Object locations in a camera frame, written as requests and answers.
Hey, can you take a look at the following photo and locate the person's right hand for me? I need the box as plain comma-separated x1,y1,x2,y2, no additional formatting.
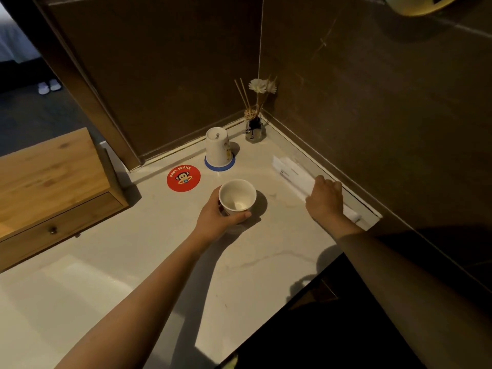
306,175,353,232

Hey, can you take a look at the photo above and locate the person's left hand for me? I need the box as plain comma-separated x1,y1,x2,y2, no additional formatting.
192,186,253,247

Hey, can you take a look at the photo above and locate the white printed ceramic cup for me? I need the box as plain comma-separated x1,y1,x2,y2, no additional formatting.
218,179,257,224

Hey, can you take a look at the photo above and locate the white paper packet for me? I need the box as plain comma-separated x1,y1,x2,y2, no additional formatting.
272,155,362,223

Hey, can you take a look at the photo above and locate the person's right forearm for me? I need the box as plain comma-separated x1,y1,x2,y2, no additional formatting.
330,221,492,369

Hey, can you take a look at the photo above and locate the person's left forearm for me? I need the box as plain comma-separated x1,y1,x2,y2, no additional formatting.
55,230,210,369

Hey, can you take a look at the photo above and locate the blue round coaster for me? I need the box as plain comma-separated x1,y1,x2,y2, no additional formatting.
204,153,236,172

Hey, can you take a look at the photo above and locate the red round cartoon coaster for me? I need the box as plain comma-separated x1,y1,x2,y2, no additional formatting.
166,164,201,193

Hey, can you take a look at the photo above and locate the white upturned ceramic cup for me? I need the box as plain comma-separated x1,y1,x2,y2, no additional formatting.
205,127,234,168

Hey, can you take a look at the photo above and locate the glass reed diffuser bottle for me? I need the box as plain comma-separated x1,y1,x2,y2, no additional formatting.
234,77,270,144

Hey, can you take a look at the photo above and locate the white diffuser flower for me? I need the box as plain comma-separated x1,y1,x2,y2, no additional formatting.
248,78,278,95

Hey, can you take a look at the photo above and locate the wooden drawer box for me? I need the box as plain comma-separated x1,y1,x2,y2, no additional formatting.
0,127,130,273

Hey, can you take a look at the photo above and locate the gold framed round mirror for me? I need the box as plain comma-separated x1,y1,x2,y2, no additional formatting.
383,0,463,17

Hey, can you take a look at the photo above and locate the white bed sheet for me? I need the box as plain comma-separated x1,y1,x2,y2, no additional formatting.
0,3,42,64

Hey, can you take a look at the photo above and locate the brown wooden door frame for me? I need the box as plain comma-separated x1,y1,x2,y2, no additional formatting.
30,0,144,172

